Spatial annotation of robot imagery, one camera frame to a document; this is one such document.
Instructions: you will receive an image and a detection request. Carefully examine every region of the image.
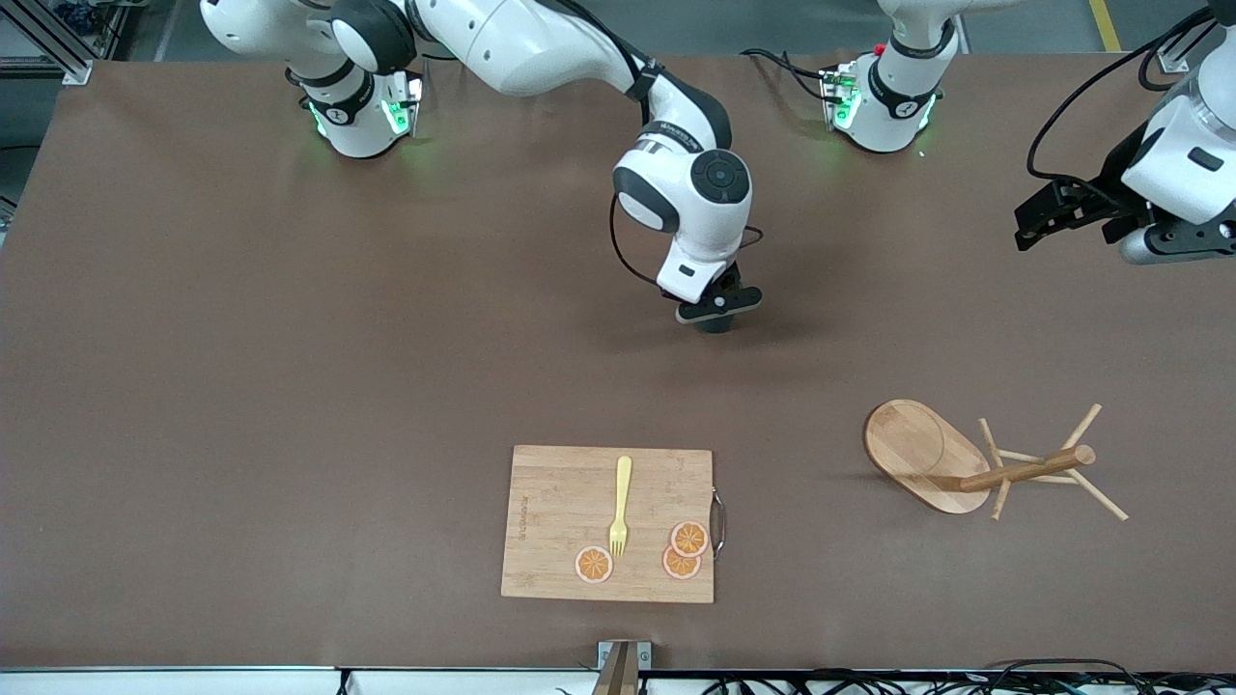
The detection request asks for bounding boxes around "yellow plastic fork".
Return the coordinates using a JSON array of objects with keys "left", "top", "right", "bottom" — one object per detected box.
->
[{"left": 608, "top": 456, "right": 633, "bottom": 559}]

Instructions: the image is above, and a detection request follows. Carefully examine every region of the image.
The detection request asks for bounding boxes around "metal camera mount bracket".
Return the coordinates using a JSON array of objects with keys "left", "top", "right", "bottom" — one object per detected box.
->
[{"left": 591, "top": 640, "right": 653, "bottom": 695}]

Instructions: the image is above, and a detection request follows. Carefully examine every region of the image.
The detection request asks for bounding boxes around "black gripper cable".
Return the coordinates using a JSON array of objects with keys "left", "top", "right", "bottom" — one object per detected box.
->
[
  {"left": 1025, "top": 8, "right": 1214, "bottom": 186},
  {"left": 607, "top": 191, "right": 679, "bottom": 291}
]

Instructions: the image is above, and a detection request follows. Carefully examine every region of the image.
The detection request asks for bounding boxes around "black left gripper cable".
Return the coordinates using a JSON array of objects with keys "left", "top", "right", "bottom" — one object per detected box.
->
[{"left": 1025, "top": 8, "right": 1214, "bottom": 186}]

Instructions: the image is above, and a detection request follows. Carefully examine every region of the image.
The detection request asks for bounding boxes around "wooden mug tree rack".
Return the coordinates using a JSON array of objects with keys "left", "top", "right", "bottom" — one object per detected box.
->
[{"left": 864, "top": 400, "right": 1129, "bottom": 522}]

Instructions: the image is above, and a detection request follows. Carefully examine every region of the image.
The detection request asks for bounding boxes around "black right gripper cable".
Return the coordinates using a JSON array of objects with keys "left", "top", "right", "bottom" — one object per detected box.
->
[{"left": 607, "top": 191, "right": 679, "bottom": 291}]

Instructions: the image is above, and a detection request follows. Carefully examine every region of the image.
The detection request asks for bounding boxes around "bamboo cutting board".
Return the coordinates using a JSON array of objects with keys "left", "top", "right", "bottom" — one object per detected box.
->
[{"left": 500, "top": 444, "right": 727, "bottom": 605}]

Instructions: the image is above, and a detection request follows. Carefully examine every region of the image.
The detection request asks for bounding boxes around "black left arm base cable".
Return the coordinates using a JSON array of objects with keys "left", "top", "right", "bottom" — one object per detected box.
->
[{"left": 741, "top": 46, "right": 841, "bottom": 103}]

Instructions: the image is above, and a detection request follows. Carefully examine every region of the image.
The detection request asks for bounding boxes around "black cable bundle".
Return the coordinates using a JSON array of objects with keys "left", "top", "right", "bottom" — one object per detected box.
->
[{"left": 700, "top": 658, "right": 1236, "bottom": 695}]

